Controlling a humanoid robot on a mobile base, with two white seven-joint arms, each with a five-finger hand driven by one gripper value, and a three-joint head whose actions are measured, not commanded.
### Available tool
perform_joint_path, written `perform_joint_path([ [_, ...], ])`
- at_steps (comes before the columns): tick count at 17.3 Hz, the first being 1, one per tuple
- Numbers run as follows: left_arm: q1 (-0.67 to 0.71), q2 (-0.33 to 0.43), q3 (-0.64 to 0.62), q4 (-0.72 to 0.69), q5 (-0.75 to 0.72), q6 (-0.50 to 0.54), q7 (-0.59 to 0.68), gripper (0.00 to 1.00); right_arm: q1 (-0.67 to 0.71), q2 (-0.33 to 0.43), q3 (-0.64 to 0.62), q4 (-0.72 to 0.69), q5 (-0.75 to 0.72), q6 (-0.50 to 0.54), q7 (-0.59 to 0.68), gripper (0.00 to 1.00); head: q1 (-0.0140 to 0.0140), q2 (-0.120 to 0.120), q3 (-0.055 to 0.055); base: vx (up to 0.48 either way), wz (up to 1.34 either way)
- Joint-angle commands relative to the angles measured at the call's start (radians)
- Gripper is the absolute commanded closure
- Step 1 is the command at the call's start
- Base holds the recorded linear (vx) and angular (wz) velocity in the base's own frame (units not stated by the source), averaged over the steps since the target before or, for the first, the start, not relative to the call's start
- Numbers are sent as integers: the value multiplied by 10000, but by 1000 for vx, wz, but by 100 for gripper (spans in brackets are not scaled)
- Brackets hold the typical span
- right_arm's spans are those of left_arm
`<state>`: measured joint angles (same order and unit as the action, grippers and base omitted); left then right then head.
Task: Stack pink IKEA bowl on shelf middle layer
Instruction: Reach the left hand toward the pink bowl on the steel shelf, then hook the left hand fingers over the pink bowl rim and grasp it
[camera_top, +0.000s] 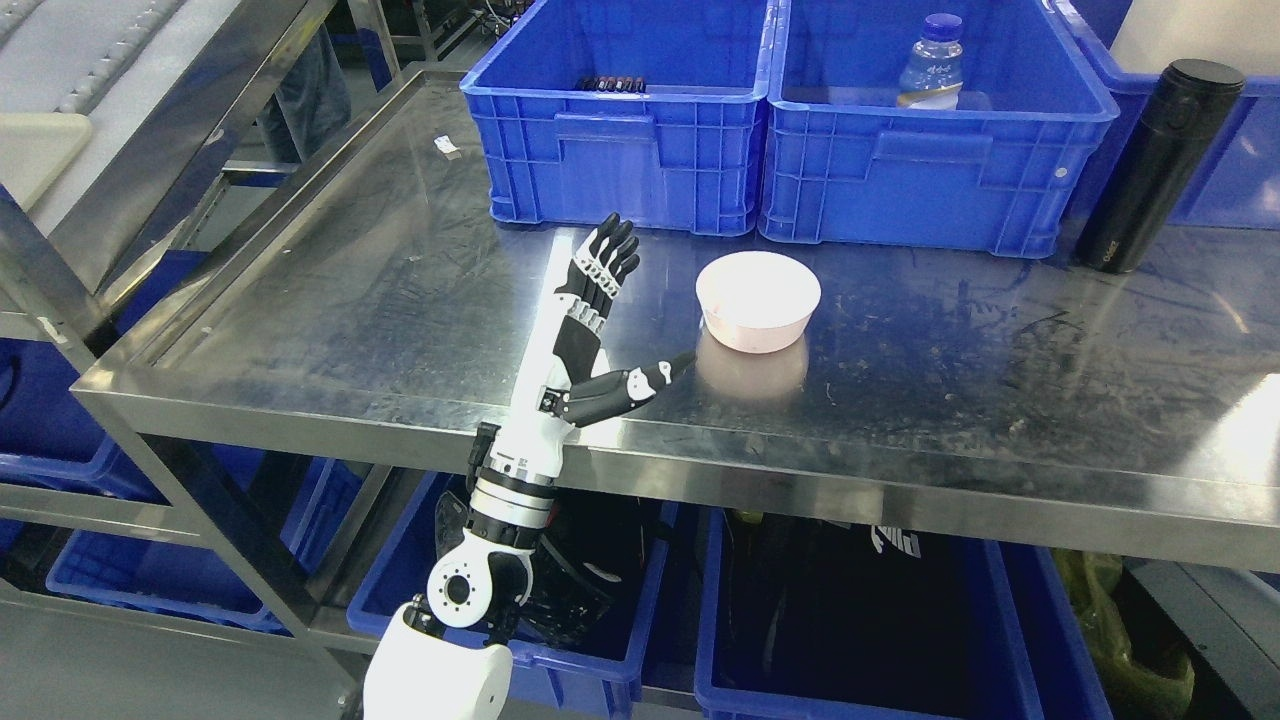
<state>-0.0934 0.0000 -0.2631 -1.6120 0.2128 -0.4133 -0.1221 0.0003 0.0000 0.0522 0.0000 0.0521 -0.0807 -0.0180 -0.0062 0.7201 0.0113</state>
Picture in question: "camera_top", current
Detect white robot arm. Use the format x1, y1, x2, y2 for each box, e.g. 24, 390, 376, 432
364, 421, 570, 719

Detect dark items in left crate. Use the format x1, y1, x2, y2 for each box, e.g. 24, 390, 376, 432
573, 76, 646, 94

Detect pink plastic bowl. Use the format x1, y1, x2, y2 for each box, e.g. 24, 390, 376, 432
695, 251, 822, 354

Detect blue bin under table left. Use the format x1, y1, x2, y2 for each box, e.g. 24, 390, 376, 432
346, 471, 669, 719

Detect black thermos flask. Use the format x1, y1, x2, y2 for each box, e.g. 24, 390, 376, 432
1074, 58, 1245, 274

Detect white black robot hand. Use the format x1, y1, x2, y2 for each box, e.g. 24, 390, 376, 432
530, 211, 695, 484

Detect plastic water bottle blue cap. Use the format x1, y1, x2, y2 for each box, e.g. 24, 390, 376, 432
895, 13, 964, 111

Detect stainless steel shelf rack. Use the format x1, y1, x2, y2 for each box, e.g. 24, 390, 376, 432
3, 1, 367, 685

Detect blue crate on table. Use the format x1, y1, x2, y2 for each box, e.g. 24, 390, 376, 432
1050, 0, 1280, 231
756, 1, 1119, 259
460, 1, 780, 237

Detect blue bin lower shelf left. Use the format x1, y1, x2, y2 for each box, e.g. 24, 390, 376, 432
45, 455, 366, 637

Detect blue crate left on table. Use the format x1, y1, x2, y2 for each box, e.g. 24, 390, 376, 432
460, 1, 780, 237

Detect blue crate right on table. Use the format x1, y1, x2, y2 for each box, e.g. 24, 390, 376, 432
1050, 0, 1280, 231

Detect stainless steel table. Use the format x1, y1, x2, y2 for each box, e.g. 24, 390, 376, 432
74, 73, 1279, 571

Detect blue bin under table right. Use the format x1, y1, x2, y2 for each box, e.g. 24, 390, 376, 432
694, 509, 1112, 719

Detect blue bin under table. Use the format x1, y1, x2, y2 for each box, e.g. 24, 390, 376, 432
346, 471, 669, 719
694, 509, 1112, 719

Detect blue crate middle on table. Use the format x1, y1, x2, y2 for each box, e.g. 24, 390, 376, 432
756, 1, 1119, 259

